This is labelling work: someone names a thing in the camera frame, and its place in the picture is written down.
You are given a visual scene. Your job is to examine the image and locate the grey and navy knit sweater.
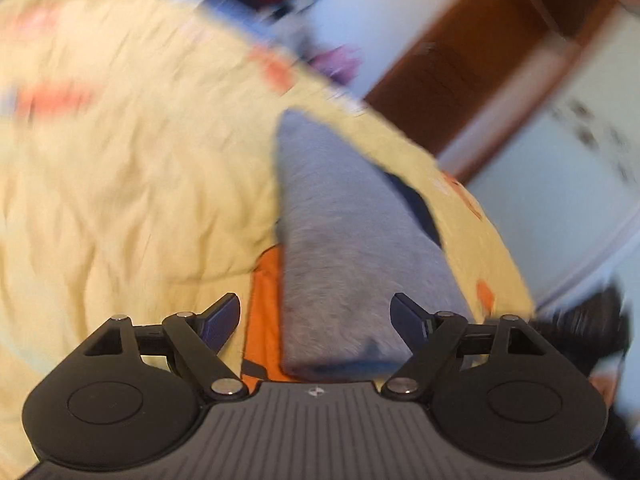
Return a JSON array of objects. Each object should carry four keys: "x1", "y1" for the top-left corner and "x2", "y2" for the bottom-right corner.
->
[{"x1": 272, "y1": 107, "x2": 474, "y2": 382}]

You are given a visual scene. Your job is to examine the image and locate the brown wooden door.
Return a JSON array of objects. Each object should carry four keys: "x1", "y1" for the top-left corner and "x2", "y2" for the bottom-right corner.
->
[{"x1": 364, "y1": 0, "x2": 556, "y2": 157}]

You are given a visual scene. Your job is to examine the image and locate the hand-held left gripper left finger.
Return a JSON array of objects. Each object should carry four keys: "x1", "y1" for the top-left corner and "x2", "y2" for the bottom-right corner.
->
[{"x1": 81, "y1": 292, "x2": 249, "y2": 402}]

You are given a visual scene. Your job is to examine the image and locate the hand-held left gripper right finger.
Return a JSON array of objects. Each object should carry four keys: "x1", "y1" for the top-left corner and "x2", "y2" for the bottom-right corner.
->
[{"x1": 381, "y1": 292, "x2": 547, "y2": 402}]

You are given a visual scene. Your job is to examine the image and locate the pink plastic bag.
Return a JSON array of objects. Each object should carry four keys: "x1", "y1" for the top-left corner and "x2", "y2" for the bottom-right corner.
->
[{"x1": 312, "y1": 44, "x2": 362, "y2": 83}]

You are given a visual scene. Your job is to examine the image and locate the person's right forearm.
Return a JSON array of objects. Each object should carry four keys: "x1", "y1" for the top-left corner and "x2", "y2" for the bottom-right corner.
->
[{"x1": 602, "y1": 402, "x2": 640, "y2": 480}]

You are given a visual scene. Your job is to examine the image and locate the pale wardrobe sliding door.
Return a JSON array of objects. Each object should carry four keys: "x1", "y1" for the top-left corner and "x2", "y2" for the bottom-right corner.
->
[{"x1": 467, "y1": 35, "x2": 640, "y2": 313}]

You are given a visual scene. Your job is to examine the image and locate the yellow floral blanket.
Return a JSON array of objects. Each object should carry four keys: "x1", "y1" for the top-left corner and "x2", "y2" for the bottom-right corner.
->
[{"x1": 0, "y1": 0, "x2": 537, "y2": 480}]

